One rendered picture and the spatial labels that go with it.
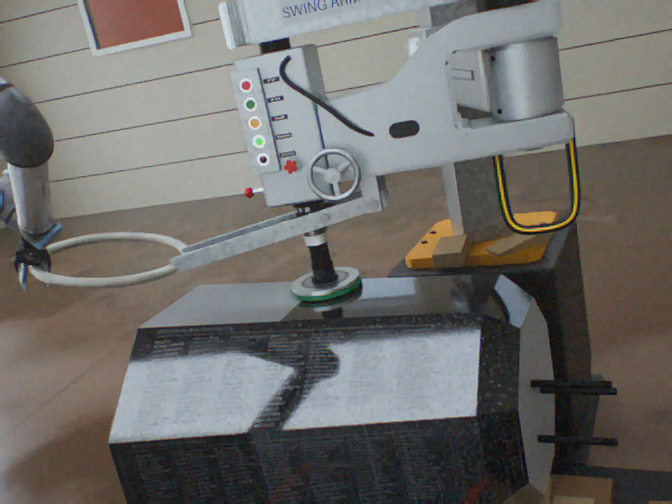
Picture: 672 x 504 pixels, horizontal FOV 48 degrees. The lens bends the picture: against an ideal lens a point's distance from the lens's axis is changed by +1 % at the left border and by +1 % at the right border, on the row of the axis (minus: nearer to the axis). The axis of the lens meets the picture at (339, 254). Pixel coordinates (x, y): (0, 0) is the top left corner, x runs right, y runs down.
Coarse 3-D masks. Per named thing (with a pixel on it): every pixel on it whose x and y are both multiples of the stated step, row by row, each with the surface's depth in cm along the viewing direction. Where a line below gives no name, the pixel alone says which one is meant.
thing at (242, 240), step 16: (384, 192) 223; (336, 208) 215; (352, 208) 214; (368, 208) 210; (256, 224) 232; (272, 224) 231; (288, 224) 218; (304, 224) 218; (320, 224) 217; (208, 240) 235; (224, 240) 235; (240, 240) 222; (256, 240) 221; (272, 240) 221; (192, 256) 226; (208, 256) 225; (224, 256) 224
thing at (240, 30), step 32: (256, 0) 195; (288, 0) 194; (320, 0) 193; (352, 0) 192; (384, 0) 191; (416, 0) 190; (448, 0) 189; (480, 0) 194; (512, 0) 188; (224, 32) 205; (256, 32) 198; (288, 32) 197
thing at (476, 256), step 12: (516, 216) 296; (528, 216) 292; (540, 216) 289; (552, 216) 286; (432, 228) 303; (444, 228) 300; (432, 240) 287; (492, 240) 272; (420, 252) 276; (432, 252) 273; (468, 252) 265; (480, 252) 262; (516, 252) 254; (528, 252) 253; (540, 252) 255; (408, 264) 273; (420, 264) 269; (432, 264) 267; (468, 264) 262; (480, 264) 260; (492, 264) 259
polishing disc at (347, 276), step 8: (336, 272) 233; (344, 272) 231; (352, 272) 230; (296, 280) 233; (304, 280) 232; (336, 280) 225; (344, 280) 224; (352, 280) 222; (296, 288) 226; (304, 288) 224; (312, 288) 223; (320, 288) 221; (328, 288) 220; (336, 288) 219; (344, 288) 220
